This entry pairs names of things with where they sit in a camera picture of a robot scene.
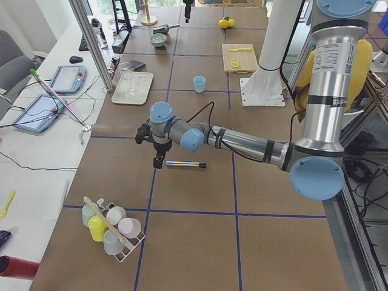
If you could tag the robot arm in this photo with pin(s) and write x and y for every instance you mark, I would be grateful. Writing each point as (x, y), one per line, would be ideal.
(314, 161)

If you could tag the wooden rack handle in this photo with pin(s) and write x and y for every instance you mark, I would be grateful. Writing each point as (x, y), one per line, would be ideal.
(89, 202)

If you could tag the light blue cup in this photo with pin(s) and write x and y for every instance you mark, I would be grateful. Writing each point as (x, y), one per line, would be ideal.
(199, 83)

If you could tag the black box device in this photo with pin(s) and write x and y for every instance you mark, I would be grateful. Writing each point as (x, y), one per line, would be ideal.
(120, 42)

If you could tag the metal muddler black tip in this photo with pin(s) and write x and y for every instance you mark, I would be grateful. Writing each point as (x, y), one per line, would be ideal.
(202, 165)

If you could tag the near blue teach pendant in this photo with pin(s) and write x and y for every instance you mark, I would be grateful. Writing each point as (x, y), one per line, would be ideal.
(40, 114)

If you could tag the green bowl of ice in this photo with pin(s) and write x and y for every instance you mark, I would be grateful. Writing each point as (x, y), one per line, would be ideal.
(158, 40)

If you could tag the cream bear tray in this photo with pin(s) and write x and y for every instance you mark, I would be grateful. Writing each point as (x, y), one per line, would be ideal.
(142, 82)

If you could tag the white cup in rack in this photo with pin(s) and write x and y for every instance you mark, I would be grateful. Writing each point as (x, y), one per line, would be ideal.
(115, 214)

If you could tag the person in yellow shirt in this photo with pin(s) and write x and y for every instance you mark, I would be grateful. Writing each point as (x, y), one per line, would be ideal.
(360, 69)

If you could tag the metal ice scoop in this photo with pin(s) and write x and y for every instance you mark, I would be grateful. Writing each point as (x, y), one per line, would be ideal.
(164, 29)

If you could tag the aluminium frame post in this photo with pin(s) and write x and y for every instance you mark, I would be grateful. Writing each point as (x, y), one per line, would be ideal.
(83, 22)

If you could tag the white wire cup rack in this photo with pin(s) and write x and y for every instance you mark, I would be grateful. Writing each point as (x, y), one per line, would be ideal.
(131, 243)

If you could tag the green cup in rack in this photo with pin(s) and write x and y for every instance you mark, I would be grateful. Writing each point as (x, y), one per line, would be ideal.
(87, 213)

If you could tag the metal stirring rod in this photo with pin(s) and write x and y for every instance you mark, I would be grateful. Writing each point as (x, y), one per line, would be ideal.
(85, 127)

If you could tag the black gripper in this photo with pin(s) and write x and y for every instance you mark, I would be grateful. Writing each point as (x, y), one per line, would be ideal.
(187, 9)
(159, 147)

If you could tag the grey folded cloth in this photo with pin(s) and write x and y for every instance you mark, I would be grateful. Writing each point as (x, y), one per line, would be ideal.
(137, 66)

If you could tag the blue teach pendant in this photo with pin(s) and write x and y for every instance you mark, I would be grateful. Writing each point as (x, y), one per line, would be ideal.
(68, 79)
(40, 114)

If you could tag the yellow cup in rack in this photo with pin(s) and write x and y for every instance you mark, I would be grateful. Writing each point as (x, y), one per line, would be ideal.
(97, 228)

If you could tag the black keyboard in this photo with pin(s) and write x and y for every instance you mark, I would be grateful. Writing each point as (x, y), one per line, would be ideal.
(83, 46)

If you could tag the wooden cutting board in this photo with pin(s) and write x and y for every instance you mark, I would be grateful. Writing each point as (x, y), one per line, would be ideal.
(247, 59)

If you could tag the grey cup in rack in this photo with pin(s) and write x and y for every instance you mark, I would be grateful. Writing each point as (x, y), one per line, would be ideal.
(112, 245)

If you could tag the black computer mouse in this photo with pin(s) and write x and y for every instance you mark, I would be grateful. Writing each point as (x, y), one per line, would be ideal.
(75, 59)

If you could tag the yellow plastic knife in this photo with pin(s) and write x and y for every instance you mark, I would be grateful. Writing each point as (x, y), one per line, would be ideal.
(239, 49)

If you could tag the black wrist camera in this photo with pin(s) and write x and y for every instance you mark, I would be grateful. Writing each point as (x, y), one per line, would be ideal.
(144, 133)

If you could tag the grey office chair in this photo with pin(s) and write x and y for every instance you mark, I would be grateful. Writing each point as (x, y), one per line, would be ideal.
(15, 70)

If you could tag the far blue teach pendant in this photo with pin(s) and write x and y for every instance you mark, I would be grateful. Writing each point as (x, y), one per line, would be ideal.
(68, 79)

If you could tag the red cylinder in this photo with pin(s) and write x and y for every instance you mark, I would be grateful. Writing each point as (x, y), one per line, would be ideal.
(18, 268)

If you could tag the clear wine glass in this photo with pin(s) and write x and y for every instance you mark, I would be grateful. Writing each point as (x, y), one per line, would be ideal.
(127, 75)

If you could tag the wooden mug tree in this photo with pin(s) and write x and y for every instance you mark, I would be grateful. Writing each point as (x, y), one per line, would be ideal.
(147, 19)

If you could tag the yellow lemon slice stack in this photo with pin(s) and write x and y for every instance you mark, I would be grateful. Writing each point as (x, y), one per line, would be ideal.
(234, 63)

